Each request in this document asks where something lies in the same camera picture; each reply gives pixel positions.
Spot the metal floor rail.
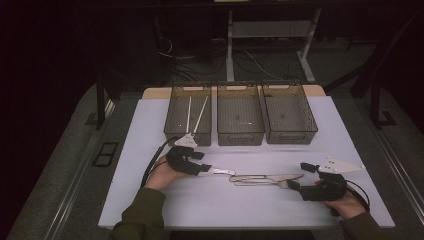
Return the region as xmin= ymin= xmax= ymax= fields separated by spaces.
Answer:
xmin=358 ymin=99 xmax=424 ymax=216
xmin=43 ymin=99 xmax=116 ymax=240

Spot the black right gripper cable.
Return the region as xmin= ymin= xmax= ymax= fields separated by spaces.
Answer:
xmin=346 ymin=179 xmax=371 ymax=213

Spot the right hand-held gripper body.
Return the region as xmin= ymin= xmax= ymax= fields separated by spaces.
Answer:
xmin=298 ymin=157 xmax=366 ymax=202

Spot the white table mat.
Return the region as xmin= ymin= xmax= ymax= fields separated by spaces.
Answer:
xmin=98 ymin=95 xmax=396 ymax=231

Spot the black floor socket frame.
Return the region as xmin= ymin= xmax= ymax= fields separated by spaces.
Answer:
xmin=92 ymin=141 xmax=120 ymax=168

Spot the white spoon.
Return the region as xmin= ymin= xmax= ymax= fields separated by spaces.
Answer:
xmin=205 ymin=167 xmax=237 ymax=177

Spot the black metal stand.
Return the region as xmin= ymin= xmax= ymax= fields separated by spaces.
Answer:
xmin=369 ymin=83 xmax=398 ymax=130
xmin=85 ymin=73 xmax=117 ymax=131

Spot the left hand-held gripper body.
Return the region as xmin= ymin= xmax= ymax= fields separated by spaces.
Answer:
xmin=165 ymin=133 xmax=202 ymax=177

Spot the white desk frame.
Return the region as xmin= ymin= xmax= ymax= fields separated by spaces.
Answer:
xmin=225 ymin=8 xmax=323 ymax=84

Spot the metal fork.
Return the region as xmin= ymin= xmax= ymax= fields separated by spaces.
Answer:
xmin=233 ymin=179 xmax=291 ymax=190

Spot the white floor cable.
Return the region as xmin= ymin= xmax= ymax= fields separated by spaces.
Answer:
xmin=241 ymin=49 xmax=285 ymax=82

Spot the person's right hand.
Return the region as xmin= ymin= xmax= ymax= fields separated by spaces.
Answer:
xmin=314 ymin=179 xmax=368 ymax=219

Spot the clear brown plastic bin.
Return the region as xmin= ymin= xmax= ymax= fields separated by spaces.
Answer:
xmin=163 ymin=85 xmax=213 ymax=147
xmin=216 ymin=84 xmax=266 ymax=147
xmin=260 ymin=82 xmax=319 ymax=145

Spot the black floor cable bundle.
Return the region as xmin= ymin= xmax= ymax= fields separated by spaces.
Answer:
xmin=156 ymin=33 xmax=228 ymax=85

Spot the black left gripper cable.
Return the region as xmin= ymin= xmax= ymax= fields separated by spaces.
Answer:
xmin=139 ymin=135 xmax=181 ymax=188

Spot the person's left hand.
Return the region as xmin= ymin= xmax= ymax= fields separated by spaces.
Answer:
xmin=143 ymin=155 xmax=188 ymax=192

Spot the metal knife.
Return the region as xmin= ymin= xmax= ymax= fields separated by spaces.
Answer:
xmin=229 ymin=173 xmax=305 ymax=183

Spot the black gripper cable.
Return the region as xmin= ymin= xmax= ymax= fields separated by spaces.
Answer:
xmin=346 ymin=179 xmax=371 ymax=213
xmin=139 ymin=135 xmax=181 ymax=188

